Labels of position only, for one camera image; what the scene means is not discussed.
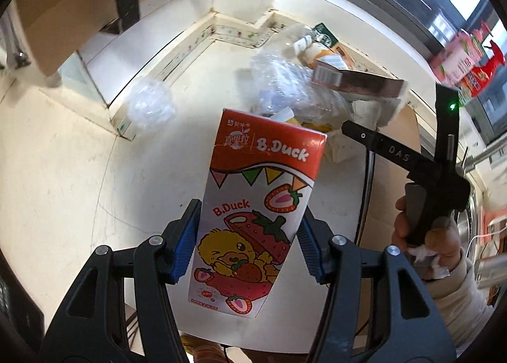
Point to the pink drink carton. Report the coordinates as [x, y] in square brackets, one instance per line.
[455, 58]

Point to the red drink carton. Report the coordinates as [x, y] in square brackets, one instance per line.
[485, 69]

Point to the brown paper box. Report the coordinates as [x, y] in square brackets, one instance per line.
[364, 83]

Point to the strawberry milk carton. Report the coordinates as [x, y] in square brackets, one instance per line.
[253, 188]

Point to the yellow wrapper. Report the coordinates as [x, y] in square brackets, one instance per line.
[313, 125]

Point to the clear plastic bottle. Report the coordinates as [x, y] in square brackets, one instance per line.
[295, 40]

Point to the crumpled white tissue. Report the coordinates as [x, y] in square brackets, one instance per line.
[426, 258]

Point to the clear plastic bag pile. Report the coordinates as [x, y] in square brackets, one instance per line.
[285, 81]

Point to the green packet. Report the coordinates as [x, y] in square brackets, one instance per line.
[323, 35]

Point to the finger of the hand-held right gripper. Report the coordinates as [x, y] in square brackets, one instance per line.
[388, 147]

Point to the person's right hand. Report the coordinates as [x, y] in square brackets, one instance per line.
[449, 240]

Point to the large cardboard box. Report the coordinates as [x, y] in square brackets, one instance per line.
[79, 2]

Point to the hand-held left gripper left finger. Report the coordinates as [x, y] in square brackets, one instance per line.
[185, 246]

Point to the crumpled clear plastic wrap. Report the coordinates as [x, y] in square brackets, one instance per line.
[150, 103]

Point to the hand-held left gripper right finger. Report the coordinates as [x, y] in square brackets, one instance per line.
[313, 254]

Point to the orange carton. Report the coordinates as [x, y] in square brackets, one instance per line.
[330, 56]

